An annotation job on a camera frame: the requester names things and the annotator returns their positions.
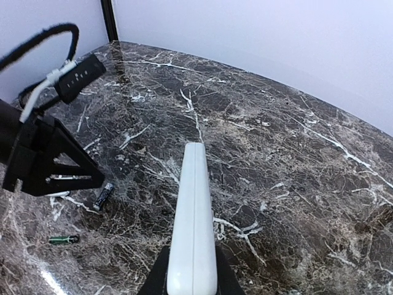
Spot white and red remote control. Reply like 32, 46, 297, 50
166, 143, 217, 295

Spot green black battery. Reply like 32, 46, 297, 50
93, 183, 114, 211
49, 235, 80, 245

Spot black left corner post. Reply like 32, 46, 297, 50
100, 0, 119, 42

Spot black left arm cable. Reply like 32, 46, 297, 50
0, 23, 80, 73

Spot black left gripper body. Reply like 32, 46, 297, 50
2, 118, 46, 192

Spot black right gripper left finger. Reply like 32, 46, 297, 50
139, 246, 169, 295

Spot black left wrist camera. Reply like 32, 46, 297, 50
20, 54, 107, 124

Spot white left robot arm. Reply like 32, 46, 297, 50
1, 101, 104, 196

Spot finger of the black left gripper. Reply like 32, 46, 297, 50
21, 118, 105, 196

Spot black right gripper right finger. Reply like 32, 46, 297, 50
216, 246, 246, 295

